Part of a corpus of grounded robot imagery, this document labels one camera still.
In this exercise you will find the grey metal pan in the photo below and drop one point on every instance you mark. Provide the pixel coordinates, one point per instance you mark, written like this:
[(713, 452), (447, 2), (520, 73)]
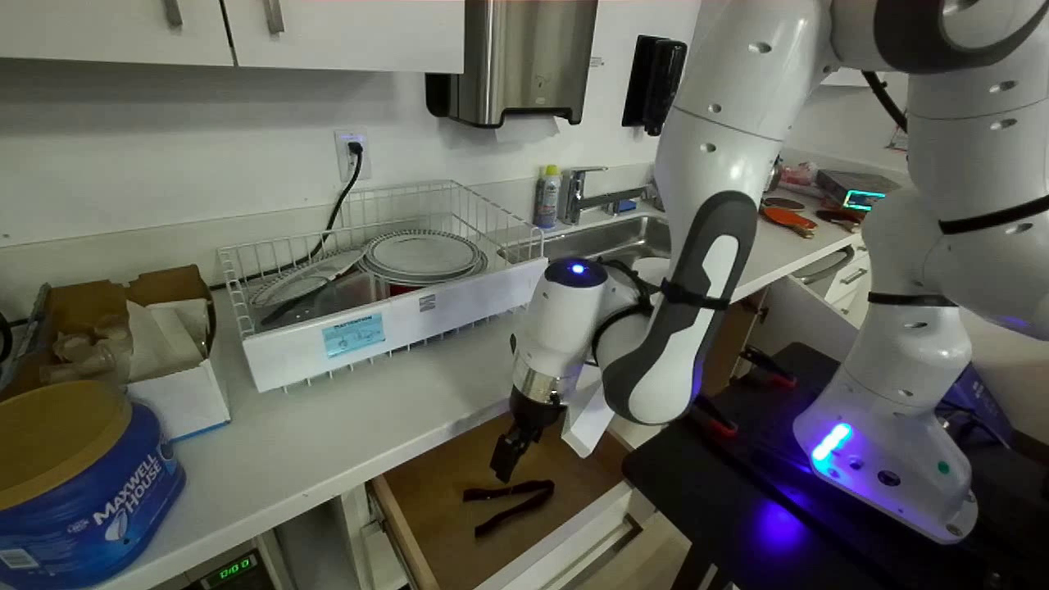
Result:
[(315, 290)]

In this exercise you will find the black tongs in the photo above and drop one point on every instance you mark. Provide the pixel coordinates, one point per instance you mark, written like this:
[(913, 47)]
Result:
[(509, 488)]

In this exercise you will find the stainless steel sink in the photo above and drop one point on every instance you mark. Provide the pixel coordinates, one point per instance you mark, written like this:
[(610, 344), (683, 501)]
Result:
[(610, 233)]

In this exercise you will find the red black clamp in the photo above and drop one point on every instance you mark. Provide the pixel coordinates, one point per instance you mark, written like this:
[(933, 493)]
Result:
[(717, 424)]

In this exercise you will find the white wall cabinet door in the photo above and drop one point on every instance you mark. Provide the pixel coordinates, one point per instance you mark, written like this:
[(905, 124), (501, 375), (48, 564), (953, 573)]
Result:
[(361, 34), (99, 32)]

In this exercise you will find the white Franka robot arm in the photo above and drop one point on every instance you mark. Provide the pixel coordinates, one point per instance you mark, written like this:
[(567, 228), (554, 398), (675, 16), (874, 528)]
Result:
[(756, 108)]

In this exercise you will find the stainless paper towel dispenser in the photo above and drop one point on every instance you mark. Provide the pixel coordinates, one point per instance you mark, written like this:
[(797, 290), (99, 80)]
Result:
[(513, 53)]

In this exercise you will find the chrome sink faucet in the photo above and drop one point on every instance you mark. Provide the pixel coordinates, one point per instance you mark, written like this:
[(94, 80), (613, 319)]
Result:
[(574, 197)]

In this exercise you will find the grey soap bottle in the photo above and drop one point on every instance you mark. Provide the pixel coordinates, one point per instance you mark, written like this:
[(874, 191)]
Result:
[(547, 201)]

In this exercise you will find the appliance with green display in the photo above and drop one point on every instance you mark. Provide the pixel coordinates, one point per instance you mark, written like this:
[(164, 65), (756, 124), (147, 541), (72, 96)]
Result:
[(233, 568)]

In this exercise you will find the black device with cyan display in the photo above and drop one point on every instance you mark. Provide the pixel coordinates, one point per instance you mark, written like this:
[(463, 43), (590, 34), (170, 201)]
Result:
[(848, 184)]

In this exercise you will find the white base cabinet drawers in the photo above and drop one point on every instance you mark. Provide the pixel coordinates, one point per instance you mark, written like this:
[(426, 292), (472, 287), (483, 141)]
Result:
[(840, 279)]

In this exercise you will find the wooden drawer with white front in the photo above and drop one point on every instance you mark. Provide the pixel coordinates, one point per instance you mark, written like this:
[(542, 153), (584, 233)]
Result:
[(459, 511)]

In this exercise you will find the black wall mounted device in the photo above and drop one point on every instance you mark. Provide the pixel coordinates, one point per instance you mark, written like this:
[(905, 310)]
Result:
[(653, 84)]

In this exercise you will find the brown cardboard box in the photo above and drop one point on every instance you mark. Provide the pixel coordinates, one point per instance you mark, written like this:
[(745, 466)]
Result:
[(78, 314)]

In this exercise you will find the white paper box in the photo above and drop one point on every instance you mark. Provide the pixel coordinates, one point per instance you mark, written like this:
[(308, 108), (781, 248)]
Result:
[(185, 398)]

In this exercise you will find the blue Maxwell House coffee can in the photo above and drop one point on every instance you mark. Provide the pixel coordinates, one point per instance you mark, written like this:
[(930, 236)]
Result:
[(99, 511)]

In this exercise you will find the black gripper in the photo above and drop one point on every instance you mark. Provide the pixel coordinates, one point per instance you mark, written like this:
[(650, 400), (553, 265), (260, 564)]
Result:
[(533, 417)]

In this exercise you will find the brown wooden panel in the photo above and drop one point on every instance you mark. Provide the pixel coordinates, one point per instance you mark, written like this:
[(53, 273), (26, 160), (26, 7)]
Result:
[(737, 350)]

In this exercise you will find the black robot table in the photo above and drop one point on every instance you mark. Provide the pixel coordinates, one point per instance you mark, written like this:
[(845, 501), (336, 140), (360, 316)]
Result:
[(741, 493)]

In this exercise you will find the round white plate with rim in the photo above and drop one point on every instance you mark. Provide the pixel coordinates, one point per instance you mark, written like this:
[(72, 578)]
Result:
[(422, 259)]

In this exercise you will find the white wall outlet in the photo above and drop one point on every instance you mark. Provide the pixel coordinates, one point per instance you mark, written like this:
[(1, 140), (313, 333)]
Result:
[(338, 140)]

